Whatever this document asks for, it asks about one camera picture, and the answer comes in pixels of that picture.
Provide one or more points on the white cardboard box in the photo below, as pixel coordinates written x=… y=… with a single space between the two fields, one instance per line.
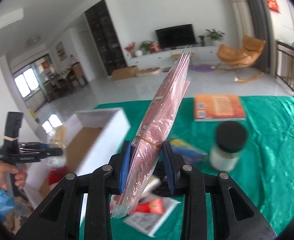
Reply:
x=91 y=138

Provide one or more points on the red yarn pompom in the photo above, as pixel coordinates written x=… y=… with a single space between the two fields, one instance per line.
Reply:
x=56 y=175

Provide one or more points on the grey curtain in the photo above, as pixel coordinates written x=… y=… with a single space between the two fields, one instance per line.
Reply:
x=263 y=29

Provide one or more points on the clear jar black lid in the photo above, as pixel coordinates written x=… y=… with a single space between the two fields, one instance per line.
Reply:
x=230 y=139

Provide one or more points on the red wall hanging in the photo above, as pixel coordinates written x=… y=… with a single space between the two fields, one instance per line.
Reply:
x=273 y=6

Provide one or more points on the orange lounge chair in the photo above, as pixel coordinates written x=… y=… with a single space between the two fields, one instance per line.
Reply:
x=244 y=57

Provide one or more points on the green potted plant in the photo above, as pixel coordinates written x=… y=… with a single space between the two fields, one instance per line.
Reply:
x=215 y=36

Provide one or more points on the white standing air conditioner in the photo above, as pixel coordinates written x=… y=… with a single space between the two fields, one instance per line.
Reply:
x=243 y=19

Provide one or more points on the white tv cabinet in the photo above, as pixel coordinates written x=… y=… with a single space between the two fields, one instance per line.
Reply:
x=199 y=55

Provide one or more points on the pink bagged cloth bundle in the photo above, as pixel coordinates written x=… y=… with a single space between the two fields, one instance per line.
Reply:
x=152 y=132

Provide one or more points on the green satin tablecloth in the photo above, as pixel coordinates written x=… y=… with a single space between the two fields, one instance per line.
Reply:
x=265 y=170

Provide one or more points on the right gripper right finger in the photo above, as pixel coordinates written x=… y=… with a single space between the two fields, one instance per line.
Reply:
x=234 y=215

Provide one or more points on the white paper packet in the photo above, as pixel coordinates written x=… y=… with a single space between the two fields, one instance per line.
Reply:
x=149 y=223

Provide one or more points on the black flat television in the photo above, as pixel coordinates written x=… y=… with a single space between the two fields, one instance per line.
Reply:
x=176 y=36

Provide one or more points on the red snack packet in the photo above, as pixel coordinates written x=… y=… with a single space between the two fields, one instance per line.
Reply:
x=155 y=206

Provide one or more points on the brown cardboard box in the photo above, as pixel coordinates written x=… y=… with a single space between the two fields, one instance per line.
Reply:
x=125 y=73

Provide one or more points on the bag of black hair ties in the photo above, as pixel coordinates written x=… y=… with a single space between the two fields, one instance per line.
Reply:
x=190 y=154

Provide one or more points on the orange paperback book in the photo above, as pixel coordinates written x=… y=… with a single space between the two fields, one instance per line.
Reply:
x=218 y=107

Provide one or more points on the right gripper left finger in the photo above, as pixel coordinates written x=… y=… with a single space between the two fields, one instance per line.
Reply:
x=58 y=216

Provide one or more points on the dark glass display cabinet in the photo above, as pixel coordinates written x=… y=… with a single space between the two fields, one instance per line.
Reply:
x=105 y=37

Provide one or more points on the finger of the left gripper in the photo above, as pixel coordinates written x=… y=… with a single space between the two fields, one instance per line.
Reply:
x=33 y=145
x=50 y=152

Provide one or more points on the red flower arrangement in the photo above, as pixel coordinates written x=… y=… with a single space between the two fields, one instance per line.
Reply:
x=130 y=49

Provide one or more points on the dark wooden chair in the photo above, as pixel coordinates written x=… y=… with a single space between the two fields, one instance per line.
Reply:
x=285 y=63

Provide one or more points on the person's left hand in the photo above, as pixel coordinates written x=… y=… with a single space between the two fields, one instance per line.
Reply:
x=19 y=174

